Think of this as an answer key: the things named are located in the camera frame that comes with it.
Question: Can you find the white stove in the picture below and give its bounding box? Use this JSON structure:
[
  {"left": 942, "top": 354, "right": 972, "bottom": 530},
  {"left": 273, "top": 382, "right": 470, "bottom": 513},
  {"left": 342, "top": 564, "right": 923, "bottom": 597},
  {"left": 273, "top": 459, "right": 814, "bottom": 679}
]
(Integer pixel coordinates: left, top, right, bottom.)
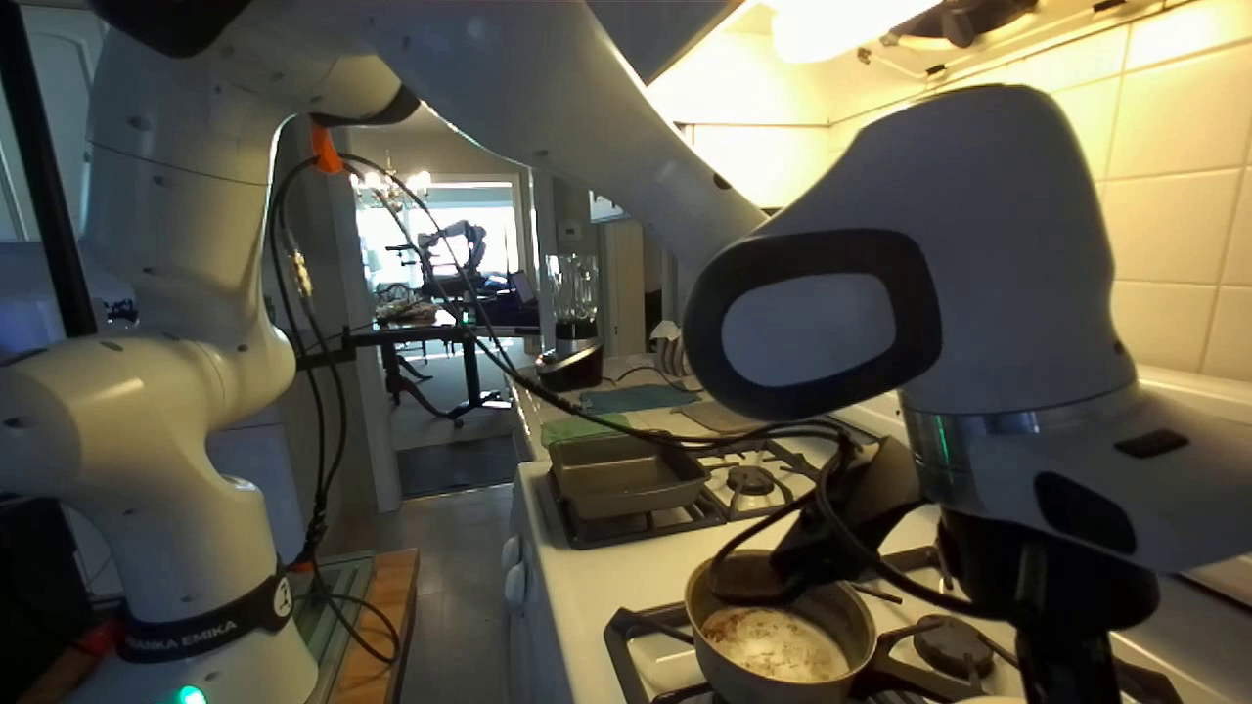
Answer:
[{"left": 510, "top": 382, "right": 1252, "bottom": 704}]

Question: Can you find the range hood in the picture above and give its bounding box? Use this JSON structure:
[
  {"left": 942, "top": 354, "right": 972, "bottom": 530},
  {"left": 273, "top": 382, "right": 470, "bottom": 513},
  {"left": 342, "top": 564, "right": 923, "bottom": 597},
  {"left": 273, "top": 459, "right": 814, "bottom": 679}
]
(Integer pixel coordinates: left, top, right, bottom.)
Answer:
[{"left": 621, "top": 0, "right": 1252, "bottom": 134}]

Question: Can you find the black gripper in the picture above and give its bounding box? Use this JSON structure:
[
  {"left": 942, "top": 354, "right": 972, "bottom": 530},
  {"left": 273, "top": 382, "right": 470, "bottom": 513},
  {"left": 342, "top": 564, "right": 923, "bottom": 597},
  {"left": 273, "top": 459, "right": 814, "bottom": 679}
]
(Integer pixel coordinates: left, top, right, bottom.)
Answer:
[{"left": 939, "top": 513, "right": 1157, "bottom": 704}]

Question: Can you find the black stove grate under pot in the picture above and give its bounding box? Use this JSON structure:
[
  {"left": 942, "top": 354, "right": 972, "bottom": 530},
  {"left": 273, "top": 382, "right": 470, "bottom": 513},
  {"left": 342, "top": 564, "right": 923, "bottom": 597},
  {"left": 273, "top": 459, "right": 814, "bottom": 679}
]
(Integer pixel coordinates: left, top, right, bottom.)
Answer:
[{"left": 575, "top": 550, "right": 1029, "bottom": 704}]

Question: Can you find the dark rectangular baking pan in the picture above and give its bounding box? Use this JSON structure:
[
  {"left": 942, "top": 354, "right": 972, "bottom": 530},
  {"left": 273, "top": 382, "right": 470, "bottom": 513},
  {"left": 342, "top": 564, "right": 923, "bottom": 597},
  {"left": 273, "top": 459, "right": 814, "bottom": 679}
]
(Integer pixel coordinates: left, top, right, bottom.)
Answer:
[{"left": 540, "top": 417, "right": 703, "bottom": 526}]

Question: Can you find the black stove grate near pan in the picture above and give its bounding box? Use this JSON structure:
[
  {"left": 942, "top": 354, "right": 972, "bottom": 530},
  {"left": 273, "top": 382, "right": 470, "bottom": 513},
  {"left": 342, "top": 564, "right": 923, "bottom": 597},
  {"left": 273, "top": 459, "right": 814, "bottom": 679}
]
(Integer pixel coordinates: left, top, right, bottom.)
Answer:
[{"left": 540, "top": 417, "right": 847, "bottom": 546}]

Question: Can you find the small metal pot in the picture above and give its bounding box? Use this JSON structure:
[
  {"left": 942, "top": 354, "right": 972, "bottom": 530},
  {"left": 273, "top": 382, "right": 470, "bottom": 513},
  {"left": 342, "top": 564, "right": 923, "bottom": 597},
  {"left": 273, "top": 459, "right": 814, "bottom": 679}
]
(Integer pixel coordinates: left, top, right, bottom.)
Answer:
[{"left": 685, "top": 564, "right": 875, "bottom": 704}]

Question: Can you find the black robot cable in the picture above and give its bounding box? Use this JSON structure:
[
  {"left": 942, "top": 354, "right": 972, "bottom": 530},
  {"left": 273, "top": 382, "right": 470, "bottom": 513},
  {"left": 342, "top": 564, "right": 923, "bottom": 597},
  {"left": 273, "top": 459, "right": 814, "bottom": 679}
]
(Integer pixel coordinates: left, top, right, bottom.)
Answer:
[{"left": 267, "top": 147, "right": 994, "bottom": 679}]

